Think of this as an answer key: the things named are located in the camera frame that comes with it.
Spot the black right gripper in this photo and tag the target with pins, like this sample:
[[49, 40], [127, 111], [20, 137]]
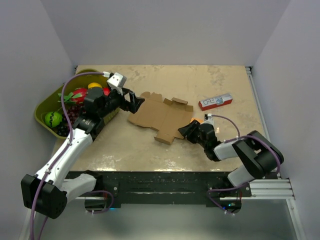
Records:
[[186, 132]]

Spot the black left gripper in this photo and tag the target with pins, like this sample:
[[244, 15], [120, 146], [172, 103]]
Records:
[[132, 106]]

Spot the brown cardboard paper box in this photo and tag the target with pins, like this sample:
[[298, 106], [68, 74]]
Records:
[[163, 115]]

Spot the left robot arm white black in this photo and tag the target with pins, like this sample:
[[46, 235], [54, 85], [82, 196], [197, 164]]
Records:
[[46, 192]]

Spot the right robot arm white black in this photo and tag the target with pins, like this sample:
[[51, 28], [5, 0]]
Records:
[[258, 156]]

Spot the red silver toothpaste box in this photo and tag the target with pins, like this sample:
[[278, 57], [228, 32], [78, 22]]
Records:
[[215, 102]]

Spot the orange sponge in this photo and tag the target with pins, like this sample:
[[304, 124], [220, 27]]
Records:
[[198, 120]]

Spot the red apple toy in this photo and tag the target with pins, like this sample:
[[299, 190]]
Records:
[[106, 91]]

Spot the yellow lemon toy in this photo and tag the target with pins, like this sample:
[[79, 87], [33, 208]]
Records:
[[94, 85]]

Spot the pink dragon fruit toy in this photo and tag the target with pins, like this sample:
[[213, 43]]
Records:
[[76, 97]]

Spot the purple grape bunch toy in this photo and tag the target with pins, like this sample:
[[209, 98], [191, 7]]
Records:
[[73, 113]]

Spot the dark blue grape bunch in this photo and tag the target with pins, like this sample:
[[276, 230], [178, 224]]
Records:
[[62, 130]]

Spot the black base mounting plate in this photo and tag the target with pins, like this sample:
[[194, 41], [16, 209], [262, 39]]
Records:
[[166, 188]]

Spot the green striped melon toy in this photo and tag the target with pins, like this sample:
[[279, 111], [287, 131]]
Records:
[[53, 119]]

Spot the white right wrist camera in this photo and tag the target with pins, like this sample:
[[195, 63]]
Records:
[[209, 119]]

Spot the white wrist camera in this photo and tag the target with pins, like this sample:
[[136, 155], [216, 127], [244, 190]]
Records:
[[209, 119], [116, 82]]

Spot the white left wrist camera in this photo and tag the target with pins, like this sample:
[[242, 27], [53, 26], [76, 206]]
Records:
[[116, 82]]

